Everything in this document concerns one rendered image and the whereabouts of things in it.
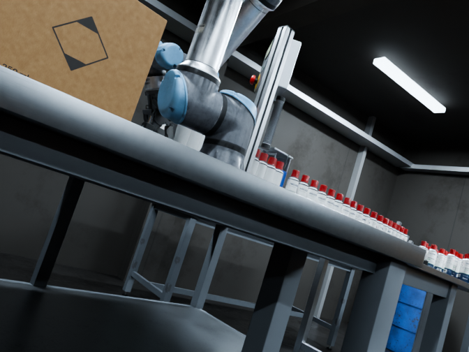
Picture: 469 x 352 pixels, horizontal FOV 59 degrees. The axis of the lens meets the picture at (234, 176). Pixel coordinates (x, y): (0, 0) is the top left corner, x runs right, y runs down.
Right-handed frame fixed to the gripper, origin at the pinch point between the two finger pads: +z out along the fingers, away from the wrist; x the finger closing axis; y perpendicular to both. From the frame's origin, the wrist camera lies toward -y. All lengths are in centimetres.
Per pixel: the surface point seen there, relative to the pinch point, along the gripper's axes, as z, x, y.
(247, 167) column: 9.0, -21.5, -16.1
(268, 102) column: -12.5, -33.8, -16.0
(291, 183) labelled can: 25, -60, -1
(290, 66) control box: -24, -45, -17
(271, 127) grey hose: -2.6, -40.1, -10.5
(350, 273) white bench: 157, -224, 83
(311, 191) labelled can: 32, -74, -1
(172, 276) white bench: 102, -54, 104
